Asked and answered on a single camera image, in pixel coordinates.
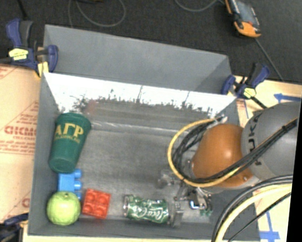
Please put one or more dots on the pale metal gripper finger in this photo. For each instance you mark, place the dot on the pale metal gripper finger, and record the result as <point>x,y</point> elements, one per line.
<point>166,179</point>
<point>177,215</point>

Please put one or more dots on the dark green plastic cup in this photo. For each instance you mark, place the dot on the dark green plastic cup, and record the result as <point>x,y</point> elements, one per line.
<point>68,143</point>

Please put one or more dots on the brown cardboard board, red print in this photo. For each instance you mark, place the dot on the brown cardboard board, red print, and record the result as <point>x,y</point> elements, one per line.
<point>13,96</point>

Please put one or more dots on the green apple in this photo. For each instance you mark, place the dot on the green apple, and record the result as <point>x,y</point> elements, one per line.
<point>63,208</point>

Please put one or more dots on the blue toy brick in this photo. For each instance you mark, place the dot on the blue toy brick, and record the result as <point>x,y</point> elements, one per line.
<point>66,182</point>

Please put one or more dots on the grey metal bin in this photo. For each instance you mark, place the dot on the grey metal bin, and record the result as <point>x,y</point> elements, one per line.
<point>125,153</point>

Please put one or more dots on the red toy brick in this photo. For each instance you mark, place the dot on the red toy brick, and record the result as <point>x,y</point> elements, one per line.
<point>96,203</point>

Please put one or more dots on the green soda can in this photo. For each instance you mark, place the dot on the green soda can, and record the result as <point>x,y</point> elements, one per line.
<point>146,210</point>

